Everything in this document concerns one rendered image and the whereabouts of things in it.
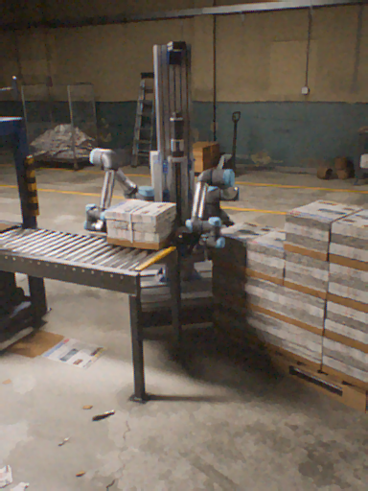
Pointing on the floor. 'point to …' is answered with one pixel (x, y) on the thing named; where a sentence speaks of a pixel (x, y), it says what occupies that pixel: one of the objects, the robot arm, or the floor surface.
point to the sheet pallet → (206, 155)
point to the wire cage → (59, 151)
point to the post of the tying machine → (26, 193)
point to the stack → (291, 308)
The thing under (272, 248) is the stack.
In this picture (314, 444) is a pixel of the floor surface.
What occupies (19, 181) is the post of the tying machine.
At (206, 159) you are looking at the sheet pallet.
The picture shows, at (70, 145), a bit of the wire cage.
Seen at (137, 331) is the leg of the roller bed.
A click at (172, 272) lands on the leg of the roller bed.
